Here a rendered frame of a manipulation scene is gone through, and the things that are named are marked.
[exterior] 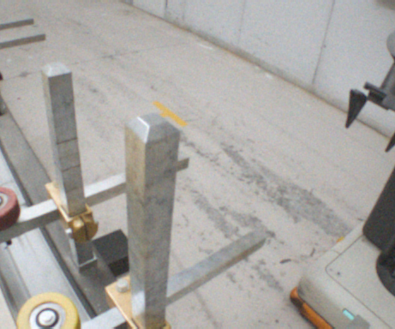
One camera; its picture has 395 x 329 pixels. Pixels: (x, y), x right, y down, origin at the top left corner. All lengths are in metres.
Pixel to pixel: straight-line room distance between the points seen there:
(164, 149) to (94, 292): 0.49
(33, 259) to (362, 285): 1.13
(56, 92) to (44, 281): 0.49
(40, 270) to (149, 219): 0.58
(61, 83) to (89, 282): 0.41
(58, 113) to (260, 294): 1.29
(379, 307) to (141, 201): 1.20
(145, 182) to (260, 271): 1.42
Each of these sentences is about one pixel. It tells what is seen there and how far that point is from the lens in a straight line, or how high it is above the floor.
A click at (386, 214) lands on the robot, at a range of 1.51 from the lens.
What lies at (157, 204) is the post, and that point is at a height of 1.09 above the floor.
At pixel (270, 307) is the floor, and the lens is 1.61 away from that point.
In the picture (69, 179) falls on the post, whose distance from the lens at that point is 0.61.
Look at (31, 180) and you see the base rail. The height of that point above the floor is 0.70.
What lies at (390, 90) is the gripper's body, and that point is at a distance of 0.74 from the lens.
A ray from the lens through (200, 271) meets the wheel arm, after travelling 0.63.
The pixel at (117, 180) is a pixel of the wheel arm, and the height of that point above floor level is 0.85.
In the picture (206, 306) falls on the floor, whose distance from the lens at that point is 1.56.
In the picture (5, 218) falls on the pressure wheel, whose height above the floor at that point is 0.90.
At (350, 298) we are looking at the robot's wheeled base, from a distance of 1.41.
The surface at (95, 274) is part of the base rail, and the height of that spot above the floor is 0.70.
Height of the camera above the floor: 1.33
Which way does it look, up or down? 38 degrees down
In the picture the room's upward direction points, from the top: 7 degrees clockwise
